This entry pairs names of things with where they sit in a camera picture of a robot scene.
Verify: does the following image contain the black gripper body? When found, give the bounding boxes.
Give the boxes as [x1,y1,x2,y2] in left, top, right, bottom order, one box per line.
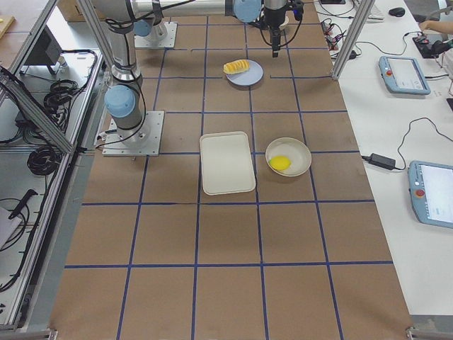
[263,5,304,46]

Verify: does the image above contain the blue plate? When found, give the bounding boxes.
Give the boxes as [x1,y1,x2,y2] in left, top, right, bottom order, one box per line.
[226,59,263,86]

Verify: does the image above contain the orange striped bread loaf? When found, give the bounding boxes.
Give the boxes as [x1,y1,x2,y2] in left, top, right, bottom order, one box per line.
[223,59,250,75]

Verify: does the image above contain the person forearm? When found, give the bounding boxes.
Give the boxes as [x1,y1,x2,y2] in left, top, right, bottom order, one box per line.
[418,21,453,35]

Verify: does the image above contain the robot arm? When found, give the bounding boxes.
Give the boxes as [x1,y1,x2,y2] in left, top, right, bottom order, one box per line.
[225,0,304,57]
[84,1,189,156]

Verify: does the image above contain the white plate under lemon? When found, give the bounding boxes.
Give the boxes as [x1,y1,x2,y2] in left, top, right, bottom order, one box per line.
[265,137,311,177]

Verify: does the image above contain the cream bowl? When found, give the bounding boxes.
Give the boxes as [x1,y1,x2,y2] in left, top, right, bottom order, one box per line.
[280,16,289,30]

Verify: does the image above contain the yellow lemon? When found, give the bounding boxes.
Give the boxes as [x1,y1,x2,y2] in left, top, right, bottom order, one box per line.
[268,155,292,171]

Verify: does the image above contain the black computer mouse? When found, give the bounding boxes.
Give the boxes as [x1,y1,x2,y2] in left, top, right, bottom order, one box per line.
[388,7,406,18]

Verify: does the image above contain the blue teach pendant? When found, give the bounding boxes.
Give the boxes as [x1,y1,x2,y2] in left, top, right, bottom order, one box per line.
[378,56,431,96]
[408,161,453,229]

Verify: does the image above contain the white rectangular tray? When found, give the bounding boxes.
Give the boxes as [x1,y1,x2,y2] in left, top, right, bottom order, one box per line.
[200,131,256,196]

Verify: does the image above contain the black power brick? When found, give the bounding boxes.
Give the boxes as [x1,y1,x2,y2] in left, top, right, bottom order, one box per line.
[368,153,396,170]

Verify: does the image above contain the cardboard box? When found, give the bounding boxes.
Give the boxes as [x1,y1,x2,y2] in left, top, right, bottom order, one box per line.
[57,0,85,22]

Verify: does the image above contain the aluminium frame post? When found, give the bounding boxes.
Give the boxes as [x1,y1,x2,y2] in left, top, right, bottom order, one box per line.
[331,0,374,80]

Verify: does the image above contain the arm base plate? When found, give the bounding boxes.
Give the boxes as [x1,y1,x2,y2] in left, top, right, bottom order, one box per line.
[134,21,178,50]
[102,110,164,157]

